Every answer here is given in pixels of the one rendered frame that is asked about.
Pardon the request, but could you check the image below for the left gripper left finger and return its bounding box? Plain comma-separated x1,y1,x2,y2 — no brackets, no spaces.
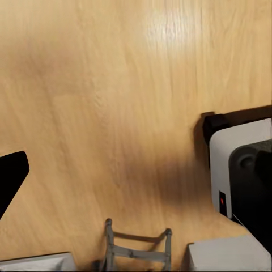
0,151,29,219

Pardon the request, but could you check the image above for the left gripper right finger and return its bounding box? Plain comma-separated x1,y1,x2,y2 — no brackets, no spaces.
254,150,272,196

